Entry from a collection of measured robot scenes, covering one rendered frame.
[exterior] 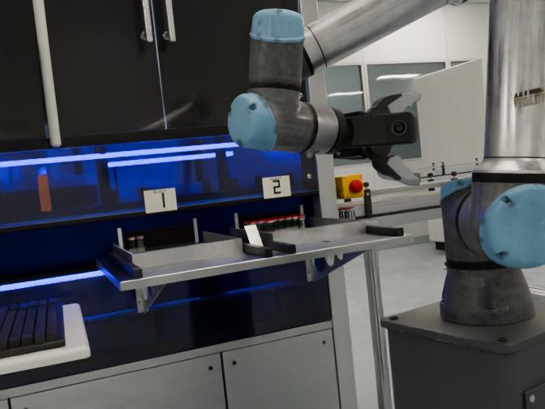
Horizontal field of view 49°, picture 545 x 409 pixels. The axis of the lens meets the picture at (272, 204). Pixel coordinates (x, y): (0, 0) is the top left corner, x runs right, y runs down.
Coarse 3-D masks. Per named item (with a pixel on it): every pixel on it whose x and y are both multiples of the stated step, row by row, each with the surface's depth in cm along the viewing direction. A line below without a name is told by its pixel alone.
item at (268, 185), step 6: (264, 180) 174; (270, 180) 174; (282, 180) 176; (288, 180) 176; (264, 186) 174; (270, 186) 174; (282, 186) 176; (288, 186) 176; (264, 192) 174; (270, 192) 174; (282, 192) 176; (288, 192) 176; (264, 198) 174
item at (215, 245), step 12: (204, 240) 174; (216, 240) 163; (228, 240) 143; (240, 240) 144; (120, 252) 152; (144, 252) 135; (156, 252) 136; (168, 252) 137; (180, 252) 138; (192, 252) 139; (204, 252) 140; (216, 252) 141; (228, 252) 143; (240, 252) 144; (144, 264) 135; (156, 264) 136; (168, 264) 137
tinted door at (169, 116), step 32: (160, 0) 163; (192, 0) 166; (224, 0) 170; (256, 0) 173; (160, 32) 163; (192, 32) 166; (224, 32) 170; (160, 64) 163; (192, 64) 166; (224, 64) 170; (192, 96) 167; (224, 96) 170
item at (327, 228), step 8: (312, 224) 185; (320, 224) 180; (328, 224) 175; (336, 224) 153; (344, 224) 154; (352, 224) 155; (360, 224) 156; (232, 232) 176; (240, 232) 169; (264, 232) 152; (280, 232) 148; (288, 232) 148; (296, 232) 149; (304, 232) 150; (312, 232) 151; (320, 232) 152; (328, 232) 152; (336, 232) 153; (344, 232) 154; (352, 232) 155; (360, 232) 156; (280, 240) 147; (288, 240) 148; (296, 240) 149; (304, 240) 150; (312, 240) 151; (320, 240) 152
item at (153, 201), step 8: (144, 192) 161; (152, 192) 162; (160, 192) 162; (168, 192) 163; (144, 200) 161; (152, 200) 162; (160, 200) 162; (168, 200) 163; (152, 208) 162; (160, 208) 162; (168, 208) 163; (176, 208) 164
